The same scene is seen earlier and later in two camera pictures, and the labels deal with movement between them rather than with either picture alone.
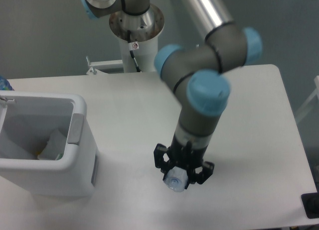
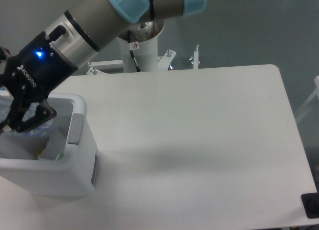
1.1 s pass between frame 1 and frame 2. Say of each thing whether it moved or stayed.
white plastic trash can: stayed
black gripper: moved
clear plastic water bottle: moved
